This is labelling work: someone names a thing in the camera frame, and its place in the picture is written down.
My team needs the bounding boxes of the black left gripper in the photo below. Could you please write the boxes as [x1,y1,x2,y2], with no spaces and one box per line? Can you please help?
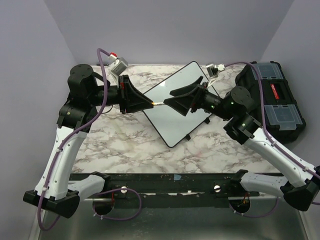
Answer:
[88,74,154,114]

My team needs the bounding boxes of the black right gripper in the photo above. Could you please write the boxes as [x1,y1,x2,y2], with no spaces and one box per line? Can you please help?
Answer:
[164,76,233,121]

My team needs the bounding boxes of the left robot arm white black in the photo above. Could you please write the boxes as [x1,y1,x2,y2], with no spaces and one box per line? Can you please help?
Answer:
[23,64,154,218]

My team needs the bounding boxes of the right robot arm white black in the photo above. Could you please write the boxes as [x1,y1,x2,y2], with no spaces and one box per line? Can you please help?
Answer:
[163,77,320,212]

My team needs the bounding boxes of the black toolbox clear lids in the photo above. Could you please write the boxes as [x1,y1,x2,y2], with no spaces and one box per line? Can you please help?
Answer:
[235,61,306,144]

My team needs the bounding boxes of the white tablet whiteboard black frame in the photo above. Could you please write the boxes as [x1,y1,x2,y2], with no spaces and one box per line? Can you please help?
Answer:
[143,61,211,148]

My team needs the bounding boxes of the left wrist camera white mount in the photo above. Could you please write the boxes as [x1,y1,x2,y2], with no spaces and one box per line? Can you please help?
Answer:
[108,52,129,77]

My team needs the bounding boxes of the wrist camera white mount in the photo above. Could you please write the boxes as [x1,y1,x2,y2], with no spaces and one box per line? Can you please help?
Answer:
[205,63,225,87]
[108,52,129,77]

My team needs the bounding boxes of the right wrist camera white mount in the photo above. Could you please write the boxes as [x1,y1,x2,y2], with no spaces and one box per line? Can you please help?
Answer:
[205,63,225,87]

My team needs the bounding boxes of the black mounting rail base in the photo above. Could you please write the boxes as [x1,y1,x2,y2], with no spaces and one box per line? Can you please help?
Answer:
[89,173,248,209]

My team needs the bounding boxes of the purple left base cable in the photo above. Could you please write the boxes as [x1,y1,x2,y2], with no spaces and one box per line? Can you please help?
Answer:
[92,188,142,222]

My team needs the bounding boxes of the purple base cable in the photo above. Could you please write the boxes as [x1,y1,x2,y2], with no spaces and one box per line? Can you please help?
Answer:
[92,188,142,222]
[228,196,280,219]

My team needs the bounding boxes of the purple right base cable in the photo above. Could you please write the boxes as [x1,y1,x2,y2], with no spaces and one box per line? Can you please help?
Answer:
[228,196,280,219]

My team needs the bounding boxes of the aluminium frame extrusion left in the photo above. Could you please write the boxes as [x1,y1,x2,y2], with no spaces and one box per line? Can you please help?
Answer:
[29,65,87,240]

